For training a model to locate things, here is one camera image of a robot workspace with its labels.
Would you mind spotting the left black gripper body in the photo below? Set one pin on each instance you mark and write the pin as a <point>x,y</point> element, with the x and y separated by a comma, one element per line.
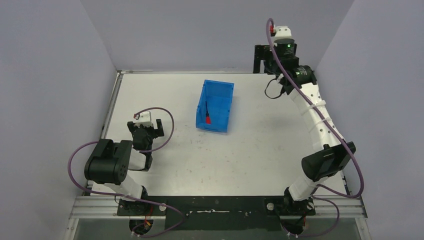
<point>157,131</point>

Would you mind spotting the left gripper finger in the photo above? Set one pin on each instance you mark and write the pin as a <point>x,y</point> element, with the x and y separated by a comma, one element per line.
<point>131,125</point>
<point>159,131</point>

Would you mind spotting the red handled screwdriver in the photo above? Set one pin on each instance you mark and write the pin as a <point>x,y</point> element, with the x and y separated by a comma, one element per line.
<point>207,115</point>

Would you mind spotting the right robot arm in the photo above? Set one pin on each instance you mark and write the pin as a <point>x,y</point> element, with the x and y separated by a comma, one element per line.
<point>298,82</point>

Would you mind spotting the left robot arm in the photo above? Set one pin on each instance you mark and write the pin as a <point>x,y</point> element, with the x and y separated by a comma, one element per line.
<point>110,161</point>

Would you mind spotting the blue plastic bin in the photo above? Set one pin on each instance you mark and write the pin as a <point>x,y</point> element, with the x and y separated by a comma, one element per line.
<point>219,97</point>

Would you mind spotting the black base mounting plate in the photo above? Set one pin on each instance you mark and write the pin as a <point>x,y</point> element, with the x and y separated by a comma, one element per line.
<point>220,213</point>

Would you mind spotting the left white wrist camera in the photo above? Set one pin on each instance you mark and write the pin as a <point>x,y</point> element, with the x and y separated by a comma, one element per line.
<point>143,119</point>

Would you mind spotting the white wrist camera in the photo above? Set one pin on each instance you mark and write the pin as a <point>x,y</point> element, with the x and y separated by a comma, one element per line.
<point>280,32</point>
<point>143,119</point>

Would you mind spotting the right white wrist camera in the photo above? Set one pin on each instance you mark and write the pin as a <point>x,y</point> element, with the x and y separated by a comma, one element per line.
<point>280,32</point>

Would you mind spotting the aluminium front rail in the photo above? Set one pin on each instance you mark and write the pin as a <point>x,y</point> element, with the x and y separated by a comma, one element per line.
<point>105,207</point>

